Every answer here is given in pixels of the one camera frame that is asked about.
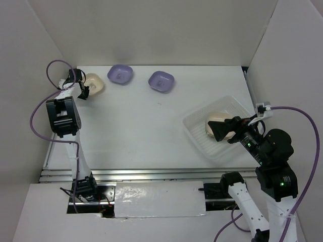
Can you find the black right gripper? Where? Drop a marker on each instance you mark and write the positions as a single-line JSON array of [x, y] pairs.
[[236, 123]]

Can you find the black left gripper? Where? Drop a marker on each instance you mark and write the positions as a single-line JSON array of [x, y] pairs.
[[85, 96]]

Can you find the cream panda plate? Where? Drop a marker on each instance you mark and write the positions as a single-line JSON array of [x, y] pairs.
[[94, 83], [216, 117]]

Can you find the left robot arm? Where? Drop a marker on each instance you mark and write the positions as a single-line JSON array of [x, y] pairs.
[[65, 122]]

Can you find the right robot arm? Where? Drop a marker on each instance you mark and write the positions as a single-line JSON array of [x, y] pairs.
[[277, 180]]

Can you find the white perforated plastic bin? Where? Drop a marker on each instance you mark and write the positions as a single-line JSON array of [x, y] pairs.
[[194, 125]]

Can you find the purple panda plate left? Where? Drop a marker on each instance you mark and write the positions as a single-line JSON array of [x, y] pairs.
[[120, 74]]

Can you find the purple panda plate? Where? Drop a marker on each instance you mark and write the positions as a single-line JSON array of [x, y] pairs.
[[161, 81], [120, 74]]

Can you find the purple panda plate right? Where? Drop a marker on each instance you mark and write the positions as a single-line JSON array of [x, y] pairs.
[[161, 81]]

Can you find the white foam cover panel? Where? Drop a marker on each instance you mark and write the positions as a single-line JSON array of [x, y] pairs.
[[159, 199]]

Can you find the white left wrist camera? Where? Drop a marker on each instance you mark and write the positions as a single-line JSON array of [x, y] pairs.
[[64, 84]]

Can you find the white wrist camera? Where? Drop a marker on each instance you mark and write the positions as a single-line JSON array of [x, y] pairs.
[[263, 111], [64, 84]]

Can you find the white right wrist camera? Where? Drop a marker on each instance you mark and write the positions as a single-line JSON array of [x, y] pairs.
[[263, 111]]

